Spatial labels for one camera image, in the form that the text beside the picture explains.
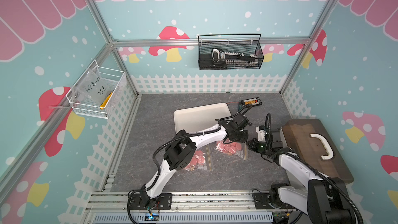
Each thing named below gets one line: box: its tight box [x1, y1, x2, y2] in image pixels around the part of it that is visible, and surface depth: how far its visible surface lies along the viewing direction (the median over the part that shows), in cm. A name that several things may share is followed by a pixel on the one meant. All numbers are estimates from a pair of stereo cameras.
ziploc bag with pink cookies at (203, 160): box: [183, 143, 216, 173], surface depth 87 cm
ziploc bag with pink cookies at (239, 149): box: [214, 139, 248, 160], surface depth 91 cm
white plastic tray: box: [173, 102, 232, 134], surface depth 111 cm
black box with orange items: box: [241, 96, 263, 107], surface depth 115 cm
